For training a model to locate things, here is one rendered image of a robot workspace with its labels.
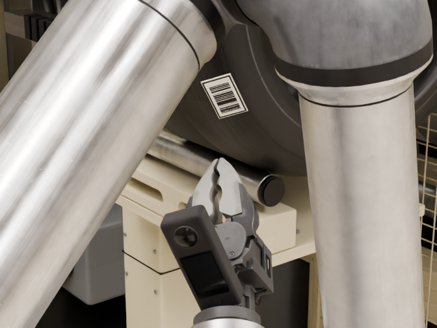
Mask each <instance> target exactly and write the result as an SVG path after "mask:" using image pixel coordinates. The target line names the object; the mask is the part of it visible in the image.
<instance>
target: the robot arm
mask: <svg viewBox="0 0 437 328"><path fill-rule="evenodd" d="M236 24H242V25H250V26H256V27H261V28H262V29H263V30H264V32H265V34H266V35H267V36H268V38H269V40H270V42H271V45H272V51H273V57H274V67H275V70H276V73H277V74H278V76H279V77H280V78H281V79H283V80H284V81H285V82H287V83H289V84H290V85H291V86H293V87H294V88H296V89H297V90H298V98H299V104H300V115H301V122H302V133H303V139H304V151H305V157H306V168H307V175H308V187H309V193H310V204H311V216H312V222H313V233H314V240H315V252H316V258H317V269H318V276H319V287H320V294H321V305H322V311H323V323H324V328H425V309H424V296H423V270H422V256H421V230H420V216H419V190H418V177H417V150H416V125H415V111H414V85H413V80H414V79H415V78H416V77H417V76H418V75H419V74H420V73H421V72H422V71H423V70H424V69H425V68H426V67H427V66H428V65H429V63H430V62H431V60H432V57H433V35H432V19H431V16H430V10H429V5H428V2H427V0H68V1H67V3H66V4H65V5H64V7H63V8H62V10H61V11H60V12H59V14H58V15H57V17H56V18H55V19H54V20H53V22H52V23H51V25H50V26H49V27H48V29H47V30H46V32H45V33H44V34H43V36H42V37H41V39H39V41H38V43H37V44H36V45H35V47H34V48H33V50H32V51H31V52H30V54H29V55H28V56H27V58H26V59H25V60H24V62H23V63H22V65H21V66H20V67H19V68H18V70H17V72H16V73H15V74H14V75H13V77H12V79H11V80H10V81H9V82H8V84H7V85H6V87H5V88H4V89H3V91H2V92H1V93H0V328H35V327H36V325H37V323H38V322H39V320H40V318H41V317H42V316H43V314H44V312H45V311H46V309H47V308H48V306H49V305H50V303H51V302H52V300H53V298H54V297H55V296H56V294H57V292H58V291H59V289H60V287H61V286H62V284H63V283H64V281H65V280H66V278H67V277H68V275H69V274H70V272H71V270H72V269H73V267H74V265H75V264H76V263H77V261H78V259H79V258H80V256H81V255H82V253H83V252H84V250H85V249H86V247H87V245H88V244H89V243H90V241H91V239H92V238H93V236H94V234H95V233H96V232H97V230H98V228H99V227H100V225H101V224H102V222H103V221H104V219H105V218H106V216H107V214H108V213H109V212H110V210H111V208H112V207H113V205H114V203H115V202H116V200H117V199H118V197H119V196H120V194H121V193H122V191H123V190H124V188H125V186H126V185H127V183H128V181H129V180H130V179H131V177H132V175H133V174H134V172H135V171H136V169H137V168H138V166H139V165H140V163H141V161H142V160H143V159H144V157H145V155H146V154H147V152H148V150H149V149H150V148H151V146H152V144H153V143H154V141H155V140H156V138H157V136H158V135H159V134H160V132H161V130H162V129H163V127H164V126H165V124H166V123H167V121H168V119H169V118H170V116H171V115H172V113H173V112H174V110H175V108H176V107H177V106H178V104H179V102H180V101H181V99H182V97H183V96H184V95H185V93H186V91H187V90H188V88H189V87H190V85H191V84H192V82H193V81H194V79H195V77H196V76H197V75H198V72H199V71H200V70H201V68H202V66H203V65H204V63H206V62H208V61H210V60H211V58H212V57H213V56H214V54H215V53H216V51H217V49H218V48H219V46H220V45H221V43H222V42H223V40H224V39H225V37H226V35H227V34H228V33H229V31H230V29H231V28H232V27H233V26H234V25H236ZM219 177H220V180H219V182H218V184H219V185H220V186H221V188H222V197H221V199H220V201H218V198H217V193H218V190H217V180H218V178H219ZM222 215H223V216H224V217H225V218H226V219H227V220H226V221H225V223H222ZM216 223H222V224H219V225H215V224H216ZM258 226H259V215H258V211H257V209H256V206H255V204H254V203H253V201H252V199H251V198H250V196H249V194H248V193H247V191H246V188H245V186H244V184H243V183H242V181H241V179H240V177H239V175H238V174H237V172H236V170H235V169H234V168H233V167H232V165H231V164H230V163H229V162H227V161H226V160H225V159H224V158H223V157H221V158H220V159H215V160H214V161H213V162H212V164H210V166H209V168H208V169H207V170H206V172H205V173H204V175H203V176H202V178H201V179H200V181H199V182H198V184H197V186H196V188H195V190H194V192H193V194H192V196H191V197H190V198H189V201H188V203H187V205H186V207H185V209H182V210H178V211H174V212H170V213H166V214H165V215H164V217H163V220H162V222H161V225H160V228H161V230H162V232H163V235H164V237H165V239H166V241H167V243H168V245H169V247H170V249H171V251H172V253H173V255H174V257H175V259H176V261H177V263H178V265H179V267H180V269H181V272H182V273H183V276H184V277H185V280H186V281H187V284H188V285H189V288H190V289H191V292H192V294H193V296H194V298H195V299H196V302H197V303H198V306H199V307H200V310H201V312H199V313H197V315H196V316H195V317H194V319H193V326H192V327H190V328H264V327H263V326H261V318H260V316H259V315H258V314H257V313H256V312H255V305H256V306H259V305H260V302H261V296H262V295H266V294H271V293H274V291H273V277H272V253H271V251H270V250H269V249H268V247H267V246H266V245H265V244H264V242H263V240H262V239H261V238H260V237H259V236H258V235H257V234H256V230H257V229H258ZM268 260H269V270H268ZM265 288H266V289H265ZM262 289H265V290H262ZM256 290H257V292H255V291H256ZM260 290H261V291H260ZM254 292H255V293H254ZM257 299H258V303H256V300H257Z"/></svg>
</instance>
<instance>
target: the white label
mask: <svg viewBox="0 0 437 328"><path fill-rule="evenodd" d="M201 84H202V86H203V88H204V90H205V92H206V94H207V96H208V98H209V100H210V102H211V104H212V106H213V108H214V110H215V112H216V114H217V116H218V118H219V119H220V118H224V117H227V116H232V115H236V114H239V113H243V112H246V111H248V109H247V107H246V105H245V103H244V101H243V99H242V97H241V94H240V92H239V90H238V88H237V86H236V84H235V82H234V80H233V78H232V75H231V73H229V74H226V75H222V76H218V77H214V78H212V79H208V80H205V81H201Z"/></svg>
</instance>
